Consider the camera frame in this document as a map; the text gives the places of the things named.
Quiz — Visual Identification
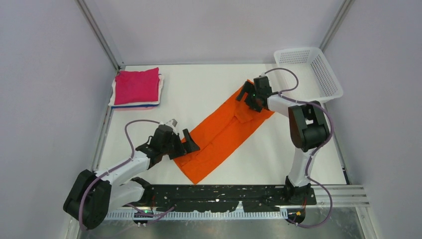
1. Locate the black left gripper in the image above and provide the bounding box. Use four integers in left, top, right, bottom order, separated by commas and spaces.
162, 129, 199, 160

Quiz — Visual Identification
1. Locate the orange t shirt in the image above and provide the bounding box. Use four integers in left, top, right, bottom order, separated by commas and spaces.
174, 88, 274, 184

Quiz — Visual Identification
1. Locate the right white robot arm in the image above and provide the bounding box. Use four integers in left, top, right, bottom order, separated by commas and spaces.
235, 76, 332, 205

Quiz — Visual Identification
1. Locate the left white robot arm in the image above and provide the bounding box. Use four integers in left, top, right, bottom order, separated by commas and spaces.
63, 124, 200, 230

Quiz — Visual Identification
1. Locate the white plastic laundry basket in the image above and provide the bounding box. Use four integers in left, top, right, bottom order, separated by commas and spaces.
274, 47, 343, 103

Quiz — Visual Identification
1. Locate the magenta folded t shirt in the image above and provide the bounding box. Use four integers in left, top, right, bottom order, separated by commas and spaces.
109, 67, 162, 106

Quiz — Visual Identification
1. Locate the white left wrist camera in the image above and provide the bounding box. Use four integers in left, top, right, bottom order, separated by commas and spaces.
160, 119, 178, 131

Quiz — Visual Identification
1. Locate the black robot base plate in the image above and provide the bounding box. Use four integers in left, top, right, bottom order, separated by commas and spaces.
126, 177, 317, 213

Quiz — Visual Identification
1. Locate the aluminium frame rail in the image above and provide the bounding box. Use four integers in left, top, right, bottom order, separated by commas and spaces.
95, 184, 370, 224

